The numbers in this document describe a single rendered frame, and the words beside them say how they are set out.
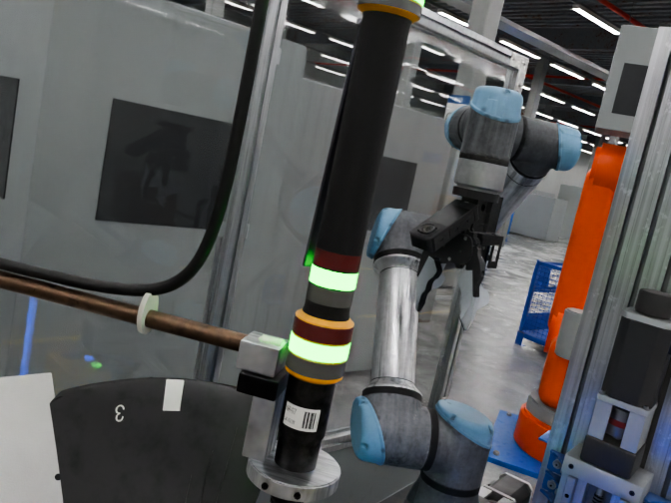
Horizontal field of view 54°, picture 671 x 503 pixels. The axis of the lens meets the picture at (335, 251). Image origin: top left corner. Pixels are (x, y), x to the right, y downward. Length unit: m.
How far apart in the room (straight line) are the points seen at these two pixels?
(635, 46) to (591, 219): 1.07
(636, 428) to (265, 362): 0.87
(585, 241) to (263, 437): 4.11
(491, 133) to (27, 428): 0.72
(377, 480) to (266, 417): 1.46
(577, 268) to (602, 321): 3.24
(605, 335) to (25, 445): 0.98
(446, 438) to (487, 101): 0.61
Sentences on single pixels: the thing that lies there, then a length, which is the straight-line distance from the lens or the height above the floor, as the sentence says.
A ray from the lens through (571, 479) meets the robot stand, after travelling 1.30.
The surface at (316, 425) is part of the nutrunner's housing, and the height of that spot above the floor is 1.50.
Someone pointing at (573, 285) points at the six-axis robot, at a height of 1.15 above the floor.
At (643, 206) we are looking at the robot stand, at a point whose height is 1.71.
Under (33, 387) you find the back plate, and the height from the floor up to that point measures 1.35.
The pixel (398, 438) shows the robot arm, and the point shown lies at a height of 1.22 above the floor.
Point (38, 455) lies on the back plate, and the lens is 0.86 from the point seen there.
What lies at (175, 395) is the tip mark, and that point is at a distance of 0.67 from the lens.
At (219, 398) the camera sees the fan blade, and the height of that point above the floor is 1.44.
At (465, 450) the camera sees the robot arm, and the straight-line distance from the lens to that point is 1.26.
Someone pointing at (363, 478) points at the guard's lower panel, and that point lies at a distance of 1.88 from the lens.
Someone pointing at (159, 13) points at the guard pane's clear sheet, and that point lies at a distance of 1.18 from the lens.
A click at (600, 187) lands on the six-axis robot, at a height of 1.81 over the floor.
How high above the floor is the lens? 1.70
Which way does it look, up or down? 9 degrees down
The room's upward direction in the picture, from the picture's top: 12 degrees clockwise
